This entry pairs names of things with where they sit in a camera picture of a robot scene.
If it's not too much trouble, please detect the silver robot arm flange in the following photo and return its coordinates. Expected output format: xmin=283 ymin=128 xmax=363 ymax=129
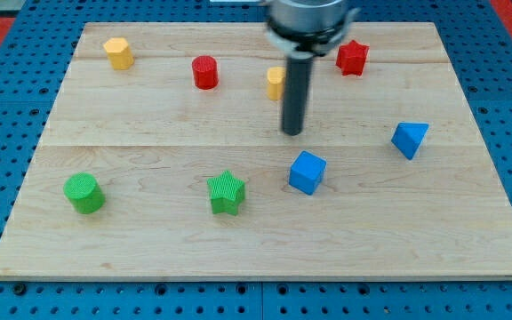
xmin=263 ymin=0 xmax=360 ymax=60

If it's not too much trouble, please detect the green star block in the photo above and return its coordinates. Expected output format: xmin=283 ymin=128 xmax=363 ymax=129
xmin=207 ymin=170 xmax=245 ymax=216

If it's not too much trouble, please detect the red star block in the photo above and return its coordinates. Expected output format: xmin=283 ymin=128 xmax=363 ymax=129
xmin=336 ymin=40 xmax=370 ymax=76

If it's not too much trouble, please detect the blue cube block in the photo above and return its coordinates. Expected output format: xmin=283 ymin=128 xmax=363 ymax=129
xmin=288 ymin=150 xmax=327 ymax=196

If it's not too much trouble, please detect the yellow block behind rod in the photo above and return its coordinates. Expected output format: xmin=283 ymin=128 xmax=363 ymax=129
xmin=266 ymin=67 xmax=286 ymax=100

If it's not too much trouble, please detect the light wooden board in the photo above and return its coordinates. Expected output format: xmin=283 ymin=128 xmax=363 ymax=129
xmin=0 ymin=22 xmax=512 ymax=282

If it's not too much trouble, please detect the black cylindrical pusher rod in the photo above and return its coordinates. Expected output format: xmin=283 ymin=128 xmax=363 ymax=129
xmin=281 ymin=57 xmax=314 ymax=136

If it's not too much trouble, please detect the red cylinder block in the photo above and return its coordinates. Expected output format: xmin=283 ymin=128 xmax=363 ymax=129
xmin=191 ymin=55 xmax=219 ymax=90

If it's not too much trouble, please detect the blue triangular prism block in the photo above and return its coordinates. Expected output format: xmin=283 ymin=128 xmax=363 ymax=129
xmin=391 ymin=122 xmax=429 ymax=160

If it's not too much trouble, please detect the green cylinder block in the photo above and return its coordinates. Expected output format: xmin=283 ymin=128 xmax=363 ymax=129
xmin=63 ymin=172 xmax=106 ymax=214

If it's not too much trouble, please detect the yellow hexagon block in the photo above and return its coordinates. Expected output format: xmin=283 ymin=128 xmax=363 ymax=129
xmin=103 ymin=37 xmax=134 ymax=70

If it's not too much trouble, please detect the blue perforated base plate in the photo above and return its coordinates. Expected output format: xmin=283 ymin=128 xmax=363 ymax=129
xmin=0 ymin=1 xmax=512 ymax=319

